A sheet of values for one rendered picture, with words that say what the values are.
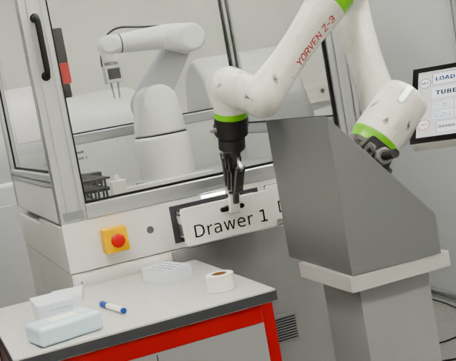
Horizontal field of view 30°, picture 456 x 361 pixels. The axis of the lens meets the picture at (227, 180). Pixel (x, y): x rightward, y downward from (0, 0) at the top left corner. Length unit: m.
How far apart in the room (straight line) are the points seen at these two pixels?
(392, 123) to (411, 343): 0.55
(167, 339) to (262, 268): 0.77
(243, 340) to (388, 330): 0.37
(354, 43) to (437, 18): 1.77
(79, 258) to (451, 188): 2.27
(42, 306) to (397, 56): 2.80
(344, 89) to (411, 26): 1.58
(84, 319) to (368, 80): 1.01
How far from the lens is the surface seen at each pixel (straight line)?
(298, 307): 2.74
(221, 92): 2.25
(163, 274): 2.28
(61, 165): 2.46
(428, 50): 4.23
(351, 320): 2.17
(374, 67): 2.38
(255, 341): 2.05
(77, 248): 2.49
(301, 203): 2.19
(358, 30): 2.42
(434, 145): 2.86
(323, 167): 2.03
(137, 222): 2.52
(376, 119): 2.14
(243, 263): 2.64
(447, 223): 4.36
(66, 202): 2.47
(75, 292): 2.35
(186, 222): 2.45
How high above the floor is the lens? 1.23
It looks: 6 degrees down
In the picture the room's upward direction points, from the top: 10 degrees counter-clockwise
